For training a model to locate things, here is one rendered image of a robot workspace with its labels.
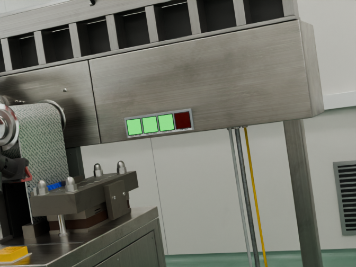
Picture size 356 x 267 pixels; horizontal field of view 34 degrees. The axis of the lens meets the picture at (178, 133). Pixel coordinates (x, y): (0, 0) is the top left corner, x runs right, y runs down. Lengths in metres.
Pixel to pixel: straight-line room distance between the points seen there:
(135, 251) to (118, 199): 0.18
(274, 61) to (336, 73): 2.33
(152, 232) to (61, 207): 0.40
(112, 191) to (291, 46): 0.71
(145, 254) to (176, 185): 2.60
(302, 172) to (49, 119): 0.87
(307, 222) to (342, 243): 2.29
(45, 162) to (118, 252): 0.39
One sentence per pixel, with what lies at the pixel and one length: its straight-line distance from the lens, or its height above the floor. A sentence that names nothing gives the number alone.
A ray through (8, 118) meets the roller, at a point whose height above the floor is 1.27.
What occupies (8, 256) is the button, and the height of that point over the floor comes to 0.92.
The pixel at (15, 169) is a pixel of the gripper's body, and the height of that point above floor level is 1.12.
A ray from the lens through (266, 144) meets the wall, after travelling 4.25.
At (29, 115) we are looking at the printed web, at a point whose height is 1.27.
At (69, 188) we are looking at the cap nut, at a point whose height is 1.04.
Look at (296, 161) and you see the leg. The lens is 1.98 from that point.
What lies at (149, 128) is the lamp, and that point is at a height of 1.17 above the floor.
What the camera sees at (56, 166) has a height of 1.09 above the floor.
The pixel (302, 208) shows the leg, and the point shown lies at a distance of 2.01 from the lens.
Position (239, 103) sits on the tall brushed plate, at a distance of 1.84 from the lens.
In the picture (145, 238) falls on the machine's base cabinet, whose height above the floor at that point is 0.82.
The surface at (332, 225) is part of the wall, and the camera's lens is 4.27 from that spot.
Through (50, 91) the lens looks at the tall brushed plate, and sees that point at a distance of 2.15.
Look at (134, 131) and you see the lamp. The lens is 1.98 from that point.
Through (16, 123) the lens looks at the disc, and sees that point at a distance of 1.83.
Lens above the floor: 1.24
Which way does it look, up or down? 3 degrees down
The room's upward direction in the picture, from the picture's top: 8 degrees counter-clockwise
